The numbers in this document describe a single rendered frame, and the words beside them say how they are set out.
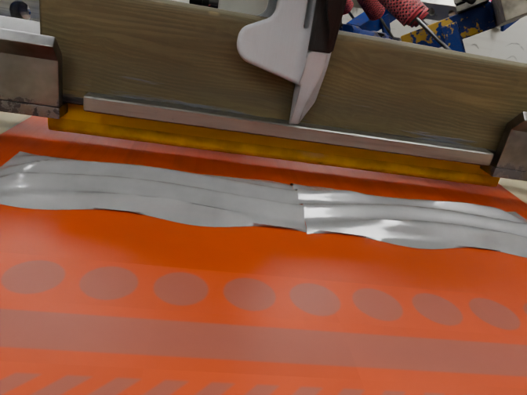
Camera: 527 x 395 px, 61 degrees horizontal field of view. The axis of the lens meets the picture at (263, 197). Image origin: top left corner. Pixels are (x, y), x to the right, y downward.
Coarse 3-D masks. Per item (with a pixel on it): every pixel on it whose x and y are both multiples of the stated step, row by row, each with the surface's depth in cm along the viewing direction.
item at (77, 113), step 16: (80, 112) 32; (144, 128) 32; (160, 128) 32; (176, 128) 33; (192, 128) 33; (208, 128) 33; (272, 144) 34; (288, 144) 34; (304, 144) 34; (320, 144) 34; (384, 160) 35; (400, 160) 35; (416, 160) 36; (432, 160) 36
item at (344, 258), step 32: (384, 192) 33; (416, 192) 35; (448, 192) 36; (480, 192) 37; (320, 256) 23; (352, 256) 24; (384, 256) 24; (416, 256) 25; (448, 256) 26; (480, 256) 26; (512, 256) 27; (448, 288) 22; (480, 288) 23; (512, 288) 23
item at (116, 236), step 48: (0, 144) 29; (48, 144) 31; (96, 144) 32; (144, 144) 34; (0, 240) 20; (48, 240) 20; (96, 240) 21; (144, 240) 22; (192, 240) 22; (240, 240) 23; (288, 240) 24
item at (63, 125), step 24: (48, 120) 32; (72, 120) 32; (168, 144) 33; (192, 144) 33; (216, 144) 33; (240, 144) 34; (360, 168) 35; (384, 168) 36; (408, 168) 36; (432, 168) 36
